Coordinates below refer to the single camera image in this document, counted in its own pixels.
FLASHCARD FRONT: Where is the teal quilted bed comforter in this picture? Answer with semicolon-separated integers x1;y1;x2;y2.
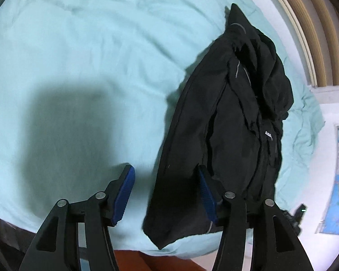
0;0;324;259

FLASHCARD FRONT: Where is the striped brown window blind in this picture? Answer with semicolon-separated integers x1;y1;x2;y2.
278;0;339;87

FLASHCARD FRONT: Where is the black hooded jacket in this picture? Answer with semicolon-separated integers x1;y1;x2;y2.
143;4;294;249

